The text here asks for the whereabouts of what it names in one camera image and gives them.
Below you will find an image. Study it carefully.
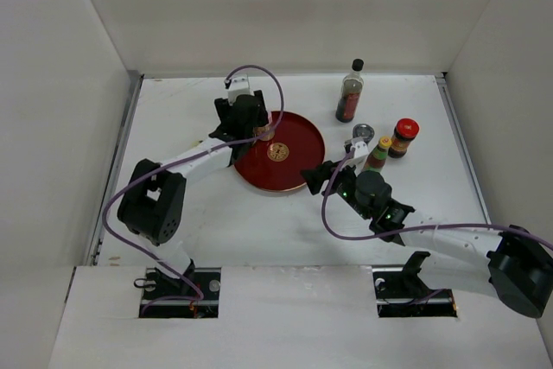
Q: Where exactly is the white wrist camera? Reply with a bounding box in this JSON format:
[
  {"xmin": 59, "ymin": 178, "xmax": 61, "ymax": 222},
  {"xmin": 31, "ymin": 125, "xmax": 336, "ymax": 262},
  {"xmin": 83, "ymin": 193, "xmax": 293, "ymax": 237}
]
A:
[
  {"xmin": 344, "ymin": 137, "xmax": 369, "ymax": 169},
  {"xmin": 224, "ymin": 75, "xmax": 252, "ymax": 105}
]

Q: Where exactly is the green-label sauce bottle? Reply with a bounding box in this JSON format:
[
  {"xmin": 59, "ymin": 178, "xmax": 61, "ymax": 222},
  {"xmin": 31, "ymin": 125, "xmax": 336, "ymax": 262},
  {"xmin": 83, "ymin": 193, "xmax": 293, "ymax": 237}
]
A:
[{"xmin": 363, "ymin": 136, "xmax": 391, "ymax": 173}]

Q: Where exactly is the dark soy sauce bottle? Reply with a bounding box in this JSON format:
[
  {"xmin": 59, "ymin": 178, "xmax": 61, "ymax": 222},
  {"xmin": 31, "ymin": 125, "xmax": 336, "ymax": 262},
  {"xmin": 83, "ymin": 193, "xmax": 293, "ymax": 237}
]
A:
[{"xmin": 335, "ymin": 59, "xmax": 364, "ymax": 123}]

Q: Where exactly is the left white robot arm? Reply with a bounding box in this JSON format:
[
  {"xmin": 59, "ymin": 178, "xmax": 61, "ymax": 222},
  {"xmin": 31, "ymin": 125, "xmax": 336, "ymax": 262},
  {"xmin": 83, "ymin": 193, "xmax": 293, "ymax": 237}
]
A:
[{"xmin": 117, "ymin": 89, "xmax": 270, "ymax": 299}]

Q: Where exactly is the red-lid chili sauce jar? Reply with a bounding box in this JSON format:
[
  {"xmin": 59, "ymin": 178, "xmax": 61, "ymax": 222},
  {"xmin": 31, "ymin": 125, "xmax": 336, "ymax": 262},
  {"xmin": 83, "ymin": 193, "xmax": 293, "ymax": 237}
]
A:
[{"xmin": 388, "ymin": 118, "xmax": 420, "ymax": 158}]

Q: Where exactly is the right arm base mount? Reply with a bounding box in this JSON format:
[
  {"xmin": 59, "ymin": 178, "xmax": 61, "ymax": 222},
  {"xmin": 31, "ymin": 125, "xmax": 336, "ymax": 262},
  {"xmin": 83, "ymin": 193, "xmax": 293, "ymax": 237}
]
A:
[{"xmin": 372, "ymin": 251, "xmax": 457, "ymax": 318}]

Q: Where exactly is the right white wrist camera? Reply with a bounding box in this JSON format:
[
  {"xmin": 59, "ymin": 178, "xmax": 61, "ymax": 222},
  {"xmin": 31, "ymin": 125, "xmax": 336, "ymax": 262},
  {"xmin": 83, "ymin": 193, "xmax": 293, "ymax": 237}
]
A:
[{"xmin": 344, "ymin": 137, "xmax": 369, "ymax": 169}]

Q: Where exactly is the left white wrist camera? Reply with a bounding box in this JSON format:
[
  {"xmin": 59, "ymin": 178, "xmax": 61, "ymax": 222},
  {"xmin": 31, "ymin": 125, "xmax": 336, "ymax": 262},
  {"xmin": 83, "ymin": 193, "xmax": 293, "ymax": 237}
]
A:
[{"xmin": 224, "ymin": 75, "xmax": 252, "ymax": 105}]

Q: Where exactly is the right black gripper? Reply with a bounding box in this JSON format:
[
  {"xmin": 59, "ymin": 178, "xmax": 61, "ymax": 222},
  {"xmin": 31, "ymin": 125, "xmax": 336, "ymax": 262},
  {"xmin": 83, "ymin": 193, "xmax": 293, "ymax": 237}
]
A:
[{"xmin": 300, "ymin": 156, "xmax": 372, "ymax": 219}]

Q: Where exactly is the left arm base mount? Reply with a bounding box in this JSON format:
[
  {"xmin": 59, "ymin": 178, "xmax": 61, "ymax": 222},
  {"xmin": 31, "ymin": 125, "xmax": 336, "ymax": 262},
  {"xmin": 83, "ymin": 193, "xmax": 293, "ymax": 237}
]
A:
[{"xmin": 133, "ymin": 268, "xmax": 221, "ymax": 319}]

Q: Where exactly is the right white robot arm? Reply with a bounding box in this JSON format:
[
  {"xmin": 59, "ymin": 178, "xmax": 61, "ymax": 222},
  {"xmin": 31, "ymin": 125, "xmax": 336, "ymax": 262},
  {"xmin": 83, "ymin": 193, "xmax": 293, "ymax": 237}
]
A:
[{"xmin": 301, "ymin": 161, "xmax": 552, "ymax": 319}]

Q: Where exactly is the round red lacquer tray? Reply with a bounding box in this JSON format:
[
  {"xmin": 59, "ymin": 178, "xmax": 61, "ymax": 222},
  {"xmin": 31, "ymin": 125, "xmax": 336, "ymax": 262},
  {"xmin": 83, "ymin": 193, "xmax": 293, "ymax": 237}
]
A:
[{"xmin": 235, "ymin": 111, "xmax": 325, "ymax": 192}]

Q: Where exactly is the grey-lid pepper grinder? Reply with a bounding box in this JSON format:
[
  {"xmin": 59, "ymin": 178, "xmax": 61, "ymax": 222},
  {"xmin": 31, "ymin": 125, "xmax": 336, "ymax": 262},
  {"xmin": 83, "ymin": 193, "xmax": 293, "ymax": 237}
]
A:
[{"xmin": 344, "ymin": 124, "xmax": 375, "ymax": 153}]

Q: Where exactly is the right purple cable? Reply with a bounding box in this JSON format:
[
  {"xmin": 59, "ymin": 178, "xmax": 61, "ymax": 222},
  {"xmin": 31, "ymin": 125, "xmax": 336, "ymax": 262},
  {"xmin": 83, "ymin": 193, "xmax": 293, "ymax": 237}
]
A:
[{"xmin": 321, "ymin": 146, "xmax": 553, "ymax": 305}]

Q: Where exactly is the pink-lid spice shaker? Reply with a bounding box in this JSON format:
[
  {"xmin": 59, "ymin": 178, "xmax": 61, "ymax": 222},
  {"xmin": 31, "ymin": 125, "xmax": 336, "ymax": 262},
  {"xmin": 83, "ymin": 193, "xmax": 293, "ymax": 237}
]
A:
[{"xmin": 254, "ymin": 124, "xmax": 275, "ymax": 142}]

